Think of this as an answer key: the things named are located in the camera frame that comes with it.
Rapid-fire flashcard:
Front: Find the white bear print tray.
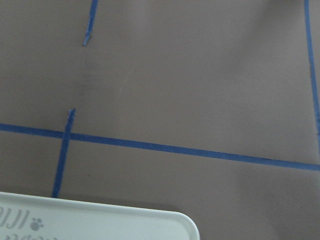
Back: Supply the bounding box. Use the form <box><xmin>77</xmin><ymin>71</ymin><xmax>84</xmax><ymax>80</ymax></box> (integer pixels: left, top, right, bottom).
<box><xmin>0</xmin><ymin>192</ymin><xmax>200</xmax><ymax>240</ymax></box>

